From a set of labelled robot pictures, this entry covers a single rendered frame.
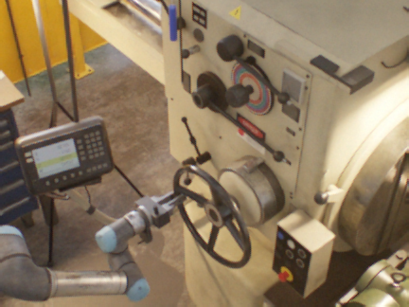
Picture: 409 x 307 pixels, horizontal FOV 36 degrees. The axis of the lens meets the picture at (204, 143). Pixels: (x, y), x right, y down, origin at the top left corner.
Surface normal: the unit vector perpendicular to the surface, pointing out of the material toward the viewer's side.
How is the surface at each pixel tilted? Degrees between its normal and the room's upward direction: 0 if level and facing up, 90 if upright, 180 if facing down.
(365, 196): 62
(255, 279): 0
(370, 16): 0
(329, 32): 0
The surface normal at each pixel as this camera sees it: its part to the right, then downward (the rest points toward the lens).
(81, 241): 0.00, -0.73
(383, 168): -0.52, -0.23
